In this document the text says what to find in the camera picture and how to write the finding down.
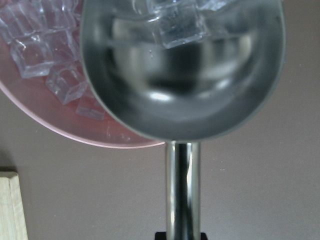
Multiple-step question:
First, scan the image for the pile of clear ice cubes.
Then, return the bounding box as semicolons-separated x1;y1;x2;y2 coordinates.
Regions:
0;0;105;121

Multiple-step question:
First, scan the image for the bamboo cutting board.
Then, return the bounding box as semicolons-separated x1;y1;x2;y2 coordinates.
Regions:
0;171;28;240

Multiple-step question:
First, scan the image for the stainless steel ice scoop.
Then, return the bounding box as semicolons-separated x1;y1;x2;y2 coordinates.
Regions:
80;0;286;240

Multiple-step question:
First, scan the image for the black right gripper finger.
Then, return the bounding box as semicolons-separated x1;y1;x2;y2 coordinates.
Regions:
154;231;209;240

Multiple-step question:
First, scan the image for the pink bowl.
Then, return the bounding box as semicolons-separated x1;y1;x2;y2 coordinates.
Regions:
0;37;161;149

